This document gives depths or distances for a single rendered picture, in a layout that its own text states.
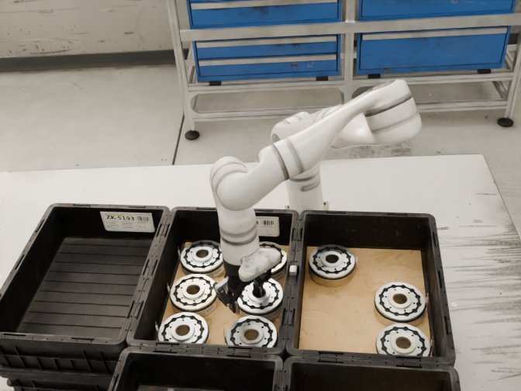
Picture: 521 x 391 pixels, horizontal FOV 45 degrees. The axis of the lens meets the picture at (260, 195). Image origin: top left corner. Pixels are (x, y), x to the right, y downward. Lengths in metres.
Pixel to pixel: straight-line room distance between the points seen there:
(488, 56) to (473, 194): 1.52
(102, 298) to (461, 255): 0.89
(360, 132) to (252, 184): 0.27
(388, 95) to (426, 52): 2.10
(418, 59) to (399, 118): 2.11
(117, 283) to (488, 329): 0.85
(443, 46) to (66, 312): 2.32
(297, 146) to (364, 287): 0.43
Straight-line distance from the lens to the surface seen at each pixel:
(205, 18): 3.08
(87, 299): 1.46
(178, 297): 1.36
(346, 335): 1.31
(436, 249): 1.35
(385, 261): 1.45
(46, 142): 3.62
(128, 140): 3.47
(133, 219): 1.51
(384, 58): 3.20
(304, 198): 1.61
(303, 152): 1.09
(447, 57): 3.26
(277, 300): 1.32
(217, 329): 1.33
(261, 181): 1.08
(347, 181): 1.88
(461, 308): 1.56
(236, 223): 1.13
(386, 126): 1.13
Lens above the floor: 1.86
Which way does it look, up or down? 39 degrees down
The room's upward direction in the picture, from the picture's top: 5 degrees counter-clockwise
